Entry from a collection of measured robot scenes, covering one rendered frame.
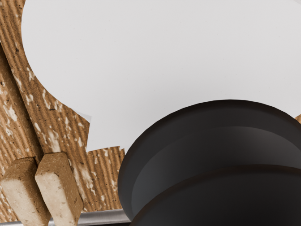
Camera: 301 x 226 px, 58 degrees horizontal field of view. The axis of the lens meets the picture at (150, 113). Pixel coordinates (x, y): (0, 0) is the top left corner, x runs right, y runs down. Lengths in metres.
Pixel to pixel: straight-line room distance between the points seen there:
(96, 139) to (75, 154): 0.07
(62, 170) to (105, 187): 0.05
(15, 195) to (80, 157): 0.05
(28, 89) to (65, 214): 0.10
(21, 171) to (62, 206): 0.04
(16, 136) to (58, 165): 0.04
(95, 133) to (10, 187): 0.09
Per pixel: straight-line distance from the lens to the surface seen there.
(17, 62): 0.20
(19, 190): 0.22
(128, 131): 0.15
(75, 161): 0.22
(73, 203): 0.23
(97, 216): 0.29
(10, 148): 0.23
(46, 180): 0.21
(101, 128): 0.15
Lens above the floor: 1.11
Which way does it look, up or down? 61 degrees down
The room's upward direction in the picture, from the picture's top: 179 degrees clockwise
